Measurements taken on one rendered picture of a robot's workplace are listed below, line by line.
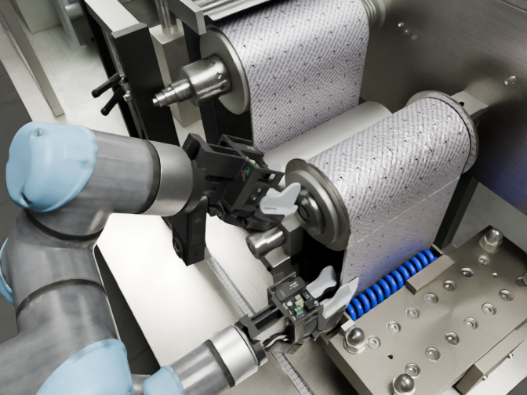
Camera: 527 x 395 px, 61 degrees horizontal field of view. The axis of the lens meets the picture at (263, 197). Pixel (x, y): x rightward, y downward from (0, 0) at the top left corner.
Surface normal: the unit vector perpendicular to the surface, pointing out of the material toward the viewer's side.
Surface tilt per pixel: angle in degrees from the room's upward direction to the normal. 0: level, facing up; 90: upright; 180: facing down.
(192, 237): 90
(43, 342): 6
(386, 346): 0
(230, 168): 90
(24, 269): 21
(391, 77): 90
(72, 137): 39
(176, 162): 47
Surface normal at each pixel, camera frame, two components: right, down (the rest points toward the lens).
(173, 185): 0.72, 0.16
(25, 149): -0.68, -0.06
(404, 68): -0.83, 0.45
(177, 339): -0.06, -0.65
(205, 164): 0.55, 0.62
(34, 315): -0.32, -0.50
